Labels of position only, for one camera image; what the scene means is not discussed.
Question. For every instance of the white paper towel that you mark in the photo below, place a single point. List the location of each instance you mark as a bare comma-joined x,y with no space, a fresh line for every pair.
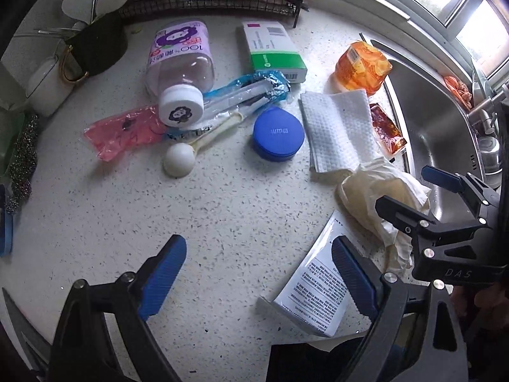
338,127

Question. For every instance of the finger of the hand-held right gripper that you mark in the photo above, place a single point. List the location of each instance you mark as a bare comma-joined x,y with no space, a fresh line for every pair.
401,211
439,178

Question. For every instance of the red sauce packet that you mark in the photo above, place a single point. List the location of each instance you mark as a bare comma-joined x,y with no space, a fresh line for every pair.
386,127

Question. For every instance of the steel wool scourer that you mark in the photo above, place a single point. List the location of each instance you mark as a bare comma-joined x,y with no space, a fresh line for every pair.
24,159

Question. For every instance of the purple label juice bottle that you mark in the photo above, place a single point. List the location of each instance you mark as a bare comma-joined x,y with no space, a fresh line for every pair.
179,59

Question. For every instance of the white printed packet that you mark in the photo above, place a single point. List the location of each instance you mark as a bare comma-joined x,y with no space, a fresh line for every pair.
310,286

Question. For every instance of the blue saucer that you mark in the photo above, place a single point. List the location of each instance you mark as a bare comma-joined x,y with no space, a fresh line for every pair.
4,234

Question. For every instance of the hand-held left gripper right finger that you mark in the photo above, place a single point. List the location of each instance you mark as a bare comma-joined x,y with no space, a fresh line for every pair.
354,280

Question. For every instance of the metal faucet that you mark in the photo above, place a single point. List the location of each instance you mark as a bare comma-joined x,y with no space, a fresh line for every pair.
483,111

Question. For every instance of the green cloth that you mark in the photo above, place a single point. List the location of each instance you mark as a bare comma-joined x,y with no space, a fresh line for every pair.
10,143

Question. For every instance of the white ceramic jar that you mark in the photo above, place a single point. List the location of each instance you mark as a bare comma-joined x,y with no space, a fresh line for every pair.
47,87

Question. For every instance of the beige plastic bag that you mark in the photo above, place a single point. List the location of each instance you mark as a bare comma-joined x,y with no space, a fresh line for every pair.
370,195

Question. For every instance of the pink plastic bag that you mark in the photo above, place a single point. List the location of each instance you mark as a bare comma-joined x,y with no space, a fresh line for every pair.
115,131

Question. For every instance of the white plastic spoon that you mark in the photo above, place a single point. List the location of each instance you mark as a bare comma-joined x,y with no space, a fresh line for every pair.
179,160

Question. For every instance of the stainless steel sink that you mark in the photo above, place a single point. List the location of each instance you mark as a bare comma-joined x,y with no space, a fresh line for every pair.
429,119

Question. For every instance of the blue clear plastic wrapper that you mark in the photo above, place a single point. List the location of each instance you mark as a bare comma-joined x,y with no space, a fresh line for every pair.
248,89

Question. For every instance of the orange snack wrapper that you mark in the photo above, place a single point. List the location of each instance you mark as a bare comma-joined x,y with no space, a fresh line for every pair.
360,67

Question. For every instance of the orange scrub cloth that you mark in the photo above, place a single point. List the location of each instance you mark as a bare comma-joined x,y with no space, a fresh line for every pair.
457,89

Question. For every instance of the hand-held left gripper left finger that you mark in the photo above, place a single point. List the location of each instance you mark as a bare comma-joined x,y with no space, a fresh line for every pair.
163,276

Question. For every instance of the stainless steel bowl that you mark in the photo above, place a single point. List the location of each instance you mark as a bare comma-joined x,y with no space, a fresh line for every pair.
489,159

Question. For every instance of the green white medicine box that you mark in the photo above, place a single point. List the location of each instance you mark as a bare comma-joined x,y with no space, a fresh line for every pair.
270,47

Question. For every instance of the black utensil holder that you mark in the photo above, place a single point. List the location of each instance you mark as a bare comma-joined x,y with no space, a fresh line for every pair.
99,43

